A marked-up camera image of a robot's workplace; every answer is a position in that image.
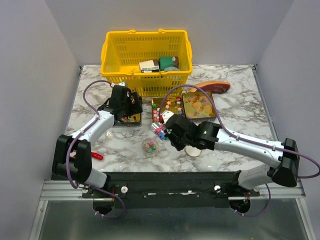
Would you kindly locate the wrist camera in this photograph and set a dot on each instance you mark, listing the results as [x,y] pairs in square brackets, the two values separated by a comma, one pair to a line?
[123,84]
[165,116]

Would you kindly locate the yellow plastic shopping basket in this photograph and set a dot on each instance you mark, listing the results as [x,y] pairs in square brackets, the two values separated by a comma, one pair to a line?
[123,51]

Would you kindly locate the black flat box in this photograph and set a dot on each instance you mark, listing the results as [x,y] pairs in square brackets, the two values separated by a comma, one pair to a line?
[150,71]

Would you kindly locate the fake meat slice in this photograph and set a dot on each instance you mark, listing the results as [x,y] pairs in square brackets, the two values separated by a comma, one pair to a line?
[213,87]

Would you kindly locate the metal scoop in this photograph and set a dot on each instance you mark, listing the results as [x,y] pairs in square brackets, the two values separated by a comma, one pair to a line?
[159,130]

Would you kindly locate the grey pouch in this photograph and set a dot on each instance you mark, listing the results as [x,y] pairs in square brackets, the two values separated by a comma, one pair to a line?
[171,69]

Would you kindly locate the clear glass jar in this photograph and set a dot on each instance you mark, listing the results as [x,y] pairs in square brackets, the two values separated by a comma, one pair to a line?
[150,147]

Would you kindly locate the tin of lollipops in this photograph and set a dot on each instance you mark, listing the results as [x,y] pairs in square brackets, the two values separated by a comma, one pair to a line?
[131,121]

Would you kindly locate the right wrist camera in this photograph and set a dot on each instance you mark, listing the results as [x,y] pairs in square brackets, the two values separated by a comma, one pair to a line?
[165,116]

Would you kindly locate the white brown box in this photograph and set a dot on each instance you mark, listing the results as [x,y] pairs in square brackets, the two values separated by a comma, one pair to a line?
[149,65]

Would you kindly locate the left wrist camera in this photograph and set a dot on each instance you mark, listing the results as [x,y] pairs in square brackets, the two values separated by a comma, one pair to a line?
[123,84]

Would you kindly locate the round jar lid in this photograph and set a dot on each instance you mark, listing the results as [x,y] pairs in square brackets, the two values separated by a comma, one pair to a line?
[192,151]

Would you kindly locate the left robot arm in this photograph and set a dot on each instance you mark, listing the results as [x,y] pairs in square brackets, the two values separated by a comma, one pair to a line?
[73,153]

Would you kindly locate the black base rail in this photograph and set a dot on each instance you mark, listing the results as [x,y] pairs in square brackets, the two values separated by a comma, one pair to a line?
[163,190]

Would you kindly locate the tin of gummy candies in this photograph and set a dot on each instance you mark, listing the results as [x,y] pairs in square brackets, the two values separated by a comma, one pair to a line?
[197,106]

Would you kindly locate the red chili pepper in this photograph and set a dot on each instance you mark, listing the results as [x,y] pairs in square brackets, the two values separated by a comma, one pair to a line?
[96,156]

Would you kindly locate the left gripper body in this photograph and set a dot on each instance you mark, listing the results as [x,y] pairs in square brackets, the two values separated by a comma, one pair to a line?
[127,107]

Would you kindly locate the green brown package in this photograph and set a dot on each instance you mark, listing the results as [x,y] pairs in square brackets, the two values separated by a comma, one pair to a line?
[168,62]

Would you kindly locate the tin of star candies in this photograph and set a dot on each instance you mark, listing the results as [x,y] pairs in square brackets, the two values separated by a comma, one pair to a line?
[159,105]

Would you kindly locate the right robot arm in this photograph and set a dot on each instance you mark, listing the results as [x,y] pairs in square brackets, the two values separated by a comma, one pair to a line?
[280,164]

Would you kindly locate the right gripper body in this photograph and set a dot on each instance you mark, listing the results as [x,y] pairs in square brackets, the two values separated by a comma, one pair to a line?
[178,143]

